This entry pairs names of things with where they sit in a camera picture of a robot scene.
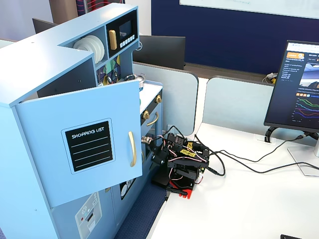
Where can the dark monitor with round logo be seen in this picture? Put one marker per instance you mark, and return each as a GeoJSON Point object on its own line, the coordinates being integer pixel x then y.
{"type": "Point", "coordinates": [162, 52]}

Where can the light blue desk divider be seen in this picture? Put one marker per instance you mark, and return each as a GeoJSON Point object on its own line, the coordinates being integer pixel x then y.
{"type": "Point", "coordinates": [236, 104]}
{"type": "Point", "coordinates": [174, 99]}

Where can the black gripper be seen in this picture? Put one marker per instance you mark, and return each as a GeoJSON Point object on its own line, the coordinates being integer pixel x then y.
{"type": "Point", "coordinates": [156, 152]}

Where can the steel pot lid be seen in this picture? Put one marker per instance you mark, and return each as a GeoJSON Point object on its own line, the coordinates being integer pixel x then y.
{"type": "Point", "coordinates": [134, 77]}

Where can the white board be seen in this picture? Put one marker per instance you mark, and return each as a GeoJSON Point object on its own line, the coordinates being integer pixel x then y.
{"type": "Point", "coordinates": [249, 6]}

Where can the dark panel with red lines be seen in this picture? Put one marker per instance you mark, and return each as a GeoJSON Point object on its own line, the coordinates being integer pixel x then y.
{"type": "Point", "coordinates": [99, 3]}

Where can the brown wooden panel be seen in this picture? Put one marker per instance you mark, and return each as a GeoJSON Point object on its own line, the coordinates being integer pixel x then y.
{"type": "Point", "coordinates": [62, 10]}

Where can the silver monitor stand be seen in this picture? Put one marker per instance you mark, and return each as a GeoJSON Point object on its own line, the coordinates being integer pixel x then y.
{"type": "Point", "coordinates": [306, 169]}

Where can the blue door with dishes print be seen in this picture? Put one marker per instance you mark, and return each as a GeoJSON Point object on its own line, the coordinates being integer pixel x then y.
{"type": "Point", "coordinates": [128, 206]}

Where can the stack of white plates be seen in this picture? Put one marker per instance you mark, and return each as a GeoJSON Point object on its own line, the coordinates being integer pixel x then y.
{"type": "Point", "coordinates": [96, 43]}

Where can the blue door with dispenser print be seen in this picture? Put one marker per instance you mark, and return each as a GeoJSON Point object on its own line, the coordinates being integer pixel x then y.
{"type": "Point", "coordinates": [67, 224]}

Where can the gold stove knob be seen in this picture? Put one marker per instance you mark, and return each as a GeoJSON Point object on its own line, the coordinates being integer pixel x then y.
{"type": "Point", "coordinates": [158, 99]}
{"type": "Point", "coordinates": [146, 115]}

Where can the blue toy kitchen body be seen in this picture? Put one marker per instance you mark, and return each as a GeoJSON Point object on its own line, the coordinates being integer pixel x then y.
{"type": "Point", "coordinates": [37, 54]}

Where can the blue oven door with window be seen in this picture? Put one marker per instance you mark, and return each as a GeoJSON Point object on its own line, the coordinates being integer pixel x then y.
{"type": "Point", "coordinates": [159, 124]}

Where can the red table clamp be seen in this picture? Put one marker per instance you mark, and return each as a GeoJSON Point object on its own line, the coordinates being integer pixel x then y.
{"type": "Point", "coordinates": [187, 193]}

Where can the black flat device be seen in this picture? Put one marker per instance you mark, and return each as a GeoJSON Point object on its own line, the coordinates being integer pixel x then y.
{"type": "Point", "coordinates": [289, 237]}

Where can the steel toy pot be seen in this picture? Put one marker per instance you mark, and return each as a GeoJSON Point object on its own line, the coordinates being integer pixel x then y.
{"type": "Point", "coordinates": [142, 84]}

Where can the small steel hanging utensil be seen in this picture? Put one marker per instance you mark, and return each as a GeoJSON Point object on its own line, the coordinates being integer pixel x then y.
{"type": "Point", "coordinates": [109, 79]}
{"type": "Point", "coordinates": [115, 73]}

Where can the lit computer monitor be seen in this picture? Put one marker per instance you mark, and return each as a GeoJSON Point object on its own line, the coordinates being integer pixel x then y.
{"type": "Point", "coordinates": [291, 99]}

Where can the blue shopping list door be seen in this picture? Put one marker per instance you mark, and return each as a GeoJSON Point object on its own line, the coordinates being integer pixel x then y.
{"type": "Point", "coordinates": [45, 161]}

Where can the white toy plate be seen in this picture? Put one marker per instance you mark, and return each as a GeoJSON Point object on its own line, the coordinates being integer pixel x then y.
{"type": "Point", "coordinates": [101, 53]}
{"type": "Point", "coordinates": [81, 44]}

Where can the dark plain monitor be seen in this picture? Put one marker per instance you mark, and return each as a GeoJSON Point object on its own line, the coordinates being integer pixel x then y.
{"type": "Point", "coordinates": [42, 26]}

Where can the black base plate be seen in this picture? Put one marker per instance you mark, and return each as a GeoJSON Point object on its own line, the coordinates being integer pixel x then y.
{"type": "Point", "coordinates": [160, 180]}

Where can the clear acrylic bracket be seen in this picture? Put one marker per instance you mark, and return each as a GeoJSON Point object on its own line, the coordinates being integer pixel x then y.
{"type": "Point", "coordinates": [259, 139]}

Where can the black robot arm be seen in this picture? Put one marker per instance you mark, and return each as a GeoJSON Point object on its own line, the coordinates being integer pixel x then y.
{"type": "Point", "coordinates": [189, 171]}

